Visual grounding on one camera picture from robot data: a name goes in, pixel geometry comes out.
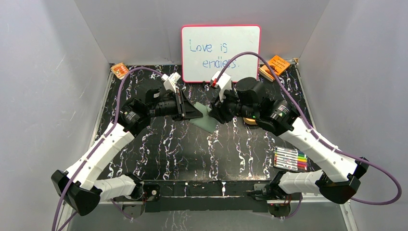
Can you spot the black base bar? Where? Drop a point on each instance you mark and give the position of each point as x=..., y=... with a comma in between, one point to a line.
x=214, y=195

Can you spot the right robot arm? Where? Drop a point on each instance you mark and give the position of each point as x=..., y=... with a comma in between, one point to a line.
x=338, y=177

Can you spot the small orange card box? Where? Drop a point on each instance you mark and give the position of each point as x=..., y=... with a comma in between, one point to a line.
x=119, y=70

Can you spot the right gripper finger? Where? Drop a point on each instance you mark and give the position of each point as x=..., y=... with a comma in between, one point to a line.
x=217, y=116
x=216, y=107

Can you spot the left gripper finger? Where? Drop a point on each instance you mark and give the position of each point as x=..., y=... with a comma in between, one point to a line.
x=192, y=115
x=188, y=108

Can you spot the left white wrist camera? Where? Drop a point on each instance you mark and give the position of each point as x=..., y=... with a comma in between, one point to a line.
x=169, y=82

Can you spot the pink framed whiteboard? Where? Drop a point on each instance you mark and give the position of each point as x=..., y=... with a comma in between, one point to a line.
x=208, y=49

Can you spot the green card holder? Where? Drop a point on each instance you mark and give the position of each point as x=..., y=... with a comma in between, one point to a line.
x=206, y=122

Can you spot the orange oval tray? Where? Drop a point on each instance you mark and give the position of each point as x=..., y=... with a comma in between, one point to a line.
x=250, y=121

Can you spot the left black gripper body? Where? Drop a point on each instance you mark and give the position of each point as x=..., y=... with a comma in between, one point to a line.
x=183, y=106

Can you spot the pack of coloured markers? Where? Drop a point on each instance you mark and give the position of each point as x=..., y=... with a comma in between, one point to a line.
x=290, y=159

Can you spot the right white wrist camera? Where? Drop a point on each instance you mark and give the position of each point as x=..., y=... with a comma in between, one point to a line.
x=223, y=83

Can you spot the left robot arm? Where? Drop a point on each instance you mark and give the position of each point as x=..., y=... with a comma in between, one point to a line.
x=79, y=185

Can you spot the orange book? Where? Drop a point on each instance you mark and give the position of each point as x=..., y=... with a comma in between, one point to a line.
x=278, y=65

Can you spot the aluminium frame rail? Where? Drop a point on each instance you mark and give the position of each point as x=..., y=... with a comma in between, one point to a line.
x=305, y=198

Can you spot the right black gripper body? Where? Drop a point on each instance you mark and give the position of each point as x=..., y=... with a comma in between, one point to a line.
x=232, y=107

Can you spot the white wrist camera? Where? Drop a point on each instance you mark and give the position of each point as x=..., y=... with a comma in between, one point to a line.
x=223, y=83
x=169, y=82

